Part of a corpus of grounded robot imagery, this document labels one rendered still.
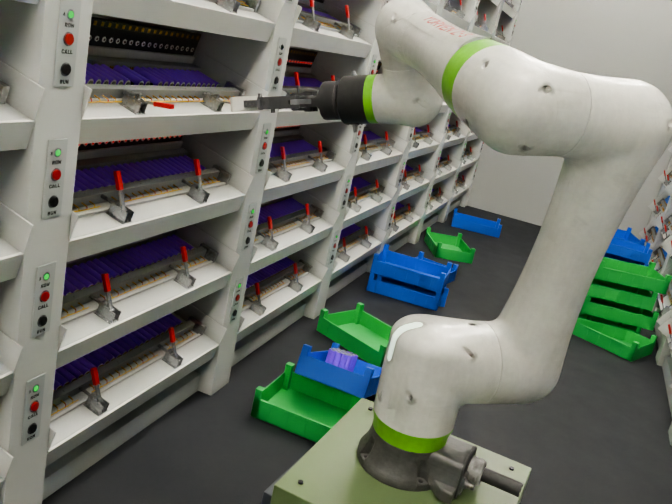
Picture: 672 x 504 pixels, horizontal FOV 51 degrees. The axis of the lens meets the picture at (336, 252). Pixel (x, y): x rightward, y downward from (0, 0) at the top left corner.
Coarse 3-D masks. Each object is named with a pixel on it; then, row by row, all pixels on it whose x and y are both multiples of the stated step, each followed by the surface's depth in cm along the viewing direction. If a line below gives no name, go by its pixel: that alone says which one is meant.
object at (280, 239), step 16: (304, 192) 240; (272, 208) 220; (288, 208) 227; (304, 208) 235; (320, 208) 239; (272, 224) 208; (288, 224) 217; (304, 224) 222; (320, 224) 234; (256, 240) 198; (272, 240) 198; (288, 240) 209; (304, 240) 217; (256, 256) 189; (272, 256) 197
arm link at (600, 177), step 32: (608, 96) 87; (640, 96) 89; (608, 128) 88; (640, 128) 89; (576, 160) 93; (608, 160) 91; (640, 160) 91; (576, 192) 96; (608, 192) 94; (544, 224) 102; (576, 224) 97; (608, 224) 96; (544, 256) 101; (576, 256) 99; (544, 288) 102; (576, 288) 101; (512, 320) 107; (544, 320) 104; (576, 320) 106; (512, 352) 106; (544, 352) 106; (512, 384) 106; (544, 384) 108
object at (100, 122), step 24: (96, 48) 132; (216, 72) 165; (240, 96) 162; (96, 120) 112; (120, 120) 117; (144, 120) 123; (168, 120) 130; (192, 120) 138; (216, 120) 147; (240, 120) 157
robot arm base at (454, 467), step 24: (360, 456) 111; (384, 456) 108; (408, 456) 107; (432, 456) 107; (456, 456) 108; (384, 480) 108; (408, 480) 107; (432, 480) 107; (456, 480) 106; (480, 480) 109; (504, 480) 108
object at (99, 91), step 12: (96, 84) 118; (108, 84) 121; (120, 84) 124; (96, 96) 117; (108, 96) 120; (120, 96) 123; (144, 96) 130; (156, 96) 133; (168, 96) 137; (180, 96) 140; (192, 96) 144; (228, 96) 158
